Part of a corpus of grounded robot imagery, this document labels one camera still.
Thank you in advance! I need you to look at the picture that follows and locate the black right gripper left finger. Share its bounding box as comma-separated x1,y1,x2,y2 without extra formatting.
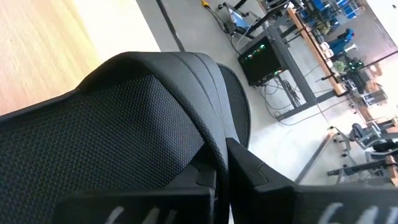
51,163,218,224

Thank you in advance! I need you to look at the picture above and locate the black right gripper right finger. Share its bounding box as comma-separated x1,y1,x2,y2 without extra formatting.
226,138,398,224

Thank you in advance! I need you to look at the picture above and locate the black rubber slide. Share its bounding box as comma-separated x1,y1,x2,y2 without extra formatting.
0,51,251,224

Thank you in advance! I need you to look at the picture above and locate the grey metal stand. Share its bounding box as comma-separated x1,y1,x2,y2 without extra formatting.
326,126,398,187

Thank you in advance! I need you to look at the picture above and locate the grey office chair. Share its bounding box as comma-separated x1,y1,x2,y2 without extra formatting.
349,122,382,151

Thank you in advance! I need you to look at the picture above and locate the black computer tower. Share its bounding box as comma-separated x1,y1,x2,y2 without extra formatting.
237,35,283,88

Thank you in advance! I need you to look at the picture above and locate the small background plant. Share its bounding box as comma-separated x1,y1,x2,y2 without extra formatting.
331,60,346,75

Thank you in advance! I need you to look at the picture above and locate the blue chair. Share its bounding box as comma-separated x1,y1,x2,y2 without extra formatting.
328,27,355,56

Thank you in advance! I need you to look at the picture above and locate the blue grey cart device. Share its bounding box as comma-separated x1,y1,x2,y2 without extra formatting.
222,2,251,40

